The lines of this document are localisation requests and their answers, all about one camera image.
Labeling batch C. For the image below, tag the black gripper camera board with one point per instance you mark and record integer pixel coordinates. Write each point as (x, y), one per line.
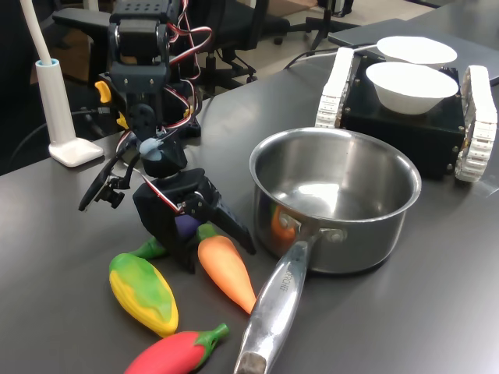
(97, 185)

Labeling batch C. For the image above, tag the pale grey putty lump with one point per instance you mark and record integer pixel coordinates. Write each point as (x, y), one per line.
(151, 148)

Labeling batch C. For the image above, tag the purple toy aubergine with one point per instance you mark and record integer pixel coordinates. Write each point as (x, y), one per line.
(150, 249)

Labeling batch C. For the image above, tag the white post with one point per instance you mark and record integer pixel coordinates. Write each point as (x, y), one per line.
(56, 101)

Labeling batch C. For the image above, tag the orange toy carrot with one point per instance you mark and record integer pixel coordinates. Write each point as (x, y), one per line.
(226, 269)

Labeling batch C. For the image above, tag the tracked vehicle with white tracks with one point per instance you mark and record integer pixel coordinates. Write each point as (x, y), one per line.
(401, 132)

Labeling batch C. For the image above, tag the yellow green toy corn cob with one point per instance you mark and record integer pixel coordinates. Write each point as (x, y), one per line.
(144, 292)

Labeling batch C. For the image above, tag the red toy chilli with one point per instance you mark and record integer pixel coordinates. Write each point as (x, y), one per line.
(171, 354)

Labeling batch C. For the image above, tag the white bowl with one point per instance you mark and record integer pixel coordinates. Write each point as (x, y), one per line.
(409, 87)
(417, 48)

